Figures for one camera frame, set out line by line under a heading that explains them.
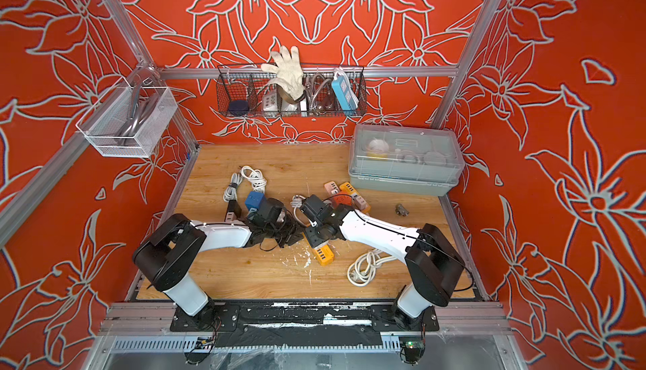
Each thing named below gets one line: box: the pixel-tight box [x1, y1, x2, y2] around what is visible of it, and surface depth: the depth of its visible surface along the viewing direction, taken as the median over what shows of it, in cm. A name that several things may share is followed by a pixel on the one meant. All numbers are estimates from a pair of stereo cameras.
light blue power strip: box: [330, 74, 360, 112], surface depth 89 cm
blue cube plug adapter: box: [245, 190, 265, 211], surface depth 92 cm
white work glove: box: [260, 45, 307, 105], surface depth 91 cm
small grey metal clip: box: [395, 203, 410, 217], surface depth 97 cm
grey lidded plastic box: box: [348, 123, 466, 197], surface depth 94 cm
